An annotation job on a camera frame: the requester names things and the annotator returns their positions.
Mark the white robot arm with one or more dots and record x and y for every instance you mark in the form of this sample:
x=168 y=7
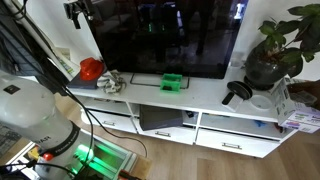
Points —
x=29 y=109

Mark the green plastic container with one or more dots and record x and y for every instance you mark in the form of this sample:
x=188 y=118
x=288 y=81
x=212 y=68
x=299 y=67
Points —
x=171 y=83

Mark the black box in shelf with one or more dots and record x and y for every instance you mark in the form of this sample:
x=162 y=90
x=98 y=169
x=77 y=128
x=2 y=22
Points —
x=151 y=117

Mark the striped grey white cloth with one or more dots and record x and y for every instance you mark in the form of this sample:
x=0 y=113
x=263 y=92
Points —
x=111 y=82

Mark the large black television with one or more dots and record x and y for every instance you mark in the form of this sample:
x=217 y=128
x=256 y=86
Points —
x=193 y=38

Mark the white tv cabinet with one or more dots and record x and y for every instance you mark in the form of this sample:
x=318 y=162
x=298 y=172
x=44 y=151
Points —
x=206 y=121

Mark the red hat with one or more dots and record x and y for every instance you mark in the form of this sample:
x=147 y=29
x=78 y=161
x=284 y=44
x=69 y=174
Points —
x=90 y=69

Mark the black frying pan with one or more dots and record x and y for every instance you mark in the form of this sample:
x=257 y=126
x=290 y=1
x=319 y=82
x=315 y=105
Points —
x=238 y=91

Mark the dark grey flat box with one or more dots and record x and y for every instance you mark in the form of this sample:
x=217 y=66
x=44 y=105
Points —
x=78 y=83

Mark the white round bowl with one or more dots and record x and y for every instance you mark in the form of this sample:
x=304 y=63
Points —
x=260 y=102

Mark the dark green plant pot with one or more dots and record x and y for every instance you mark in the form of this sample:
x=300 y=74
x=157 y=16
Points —
x=261 y=72

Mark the white printed cardboard box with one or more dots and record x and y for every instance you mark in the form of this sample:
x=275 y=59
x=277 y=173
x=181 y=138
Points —
x=295 y=110

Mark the green leafy plant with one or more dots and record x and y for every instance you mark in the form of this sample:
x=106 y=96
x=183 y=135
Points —
x=292 y=42

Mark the black camera on mount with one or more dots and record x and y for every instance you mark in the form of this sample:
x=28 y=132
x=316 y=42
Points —
x=74 y=7

